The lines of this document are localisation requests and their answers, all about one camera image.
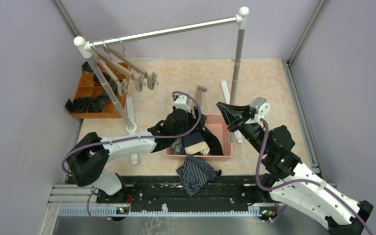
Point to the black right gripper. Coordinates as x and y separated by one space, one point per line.
236 115

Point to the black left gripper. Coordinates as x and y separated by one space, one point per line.
197 111

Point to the navy blue underwear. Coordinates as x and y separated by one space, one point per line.
194 144

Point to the black underwear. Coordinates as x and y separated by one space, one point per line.
213 143

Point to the beige clip hanger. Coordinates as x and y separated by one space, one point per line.
198 98
128 73
121 89
150 80

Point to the dark striped underwear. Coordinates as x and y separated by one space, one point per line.
194 173

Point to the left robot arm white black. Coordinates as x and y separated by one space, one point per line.
87 160

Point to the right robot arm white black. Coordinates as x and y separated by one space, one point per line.
288 180

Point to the pink plastic basket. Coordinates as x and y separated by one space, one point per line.
217 125

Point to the green patterned tie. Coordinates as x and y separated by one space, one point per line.
98 100

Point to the orange wooden divider tray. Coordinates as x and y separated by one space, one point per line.
85 88

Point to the black rolled cloth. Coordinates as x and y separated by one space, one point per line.
78 105

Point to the green patterned rolled cloth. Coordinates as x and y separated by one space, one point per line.
86 68

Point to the white metal clothes rack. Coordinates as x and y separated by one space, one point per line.
86 47

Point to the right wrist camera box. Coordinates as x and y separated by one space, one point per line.
259 108

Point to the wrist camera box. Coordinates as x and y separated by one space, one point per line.
182 101
259 108

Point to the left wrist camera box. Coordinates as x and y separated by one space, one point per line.
182 101

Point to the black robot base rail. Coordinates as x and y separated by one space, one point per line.
224 195

